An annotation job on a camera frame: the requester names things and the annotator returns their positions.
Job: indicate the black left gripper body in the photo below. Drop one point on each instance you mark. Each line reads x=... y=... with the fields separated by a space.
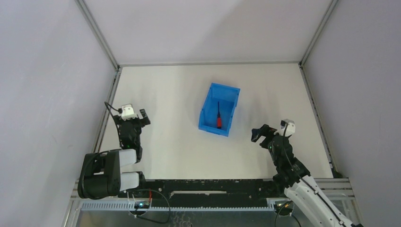
x=135 y=121

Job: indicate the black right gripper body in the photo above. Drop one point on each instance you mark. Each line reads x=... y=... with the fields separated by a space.
x=275 y=162

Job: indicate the red-handled black screwdriver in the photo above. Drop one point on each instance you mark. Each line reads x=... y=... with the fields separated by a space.
x=219 y=122

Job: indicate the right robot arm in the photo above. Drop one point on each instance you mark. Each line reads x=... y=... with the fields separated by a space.
x=295 y=181

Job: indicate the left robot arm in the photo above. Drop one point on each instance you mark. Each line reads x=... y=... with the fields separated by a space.
x=101 y=175

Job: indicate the blue plastic storage bin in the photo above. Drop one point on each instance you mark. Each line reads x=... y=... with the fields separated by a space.
x=227 y=97

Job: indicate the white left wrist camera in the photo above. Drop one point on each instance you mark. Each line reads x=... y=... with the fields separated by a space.
x=128 y=112

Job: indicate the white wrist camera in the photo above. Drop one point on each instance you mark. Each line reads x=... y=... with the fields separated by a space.
x=287 y=128
x=128 y=112

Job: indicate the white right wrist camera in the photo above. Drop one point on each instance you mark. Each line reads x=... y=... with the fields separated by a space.
x=287 y=128

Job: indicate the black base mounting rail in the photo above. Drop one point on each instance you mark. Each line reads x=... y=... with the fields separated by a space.
x=218 y=193

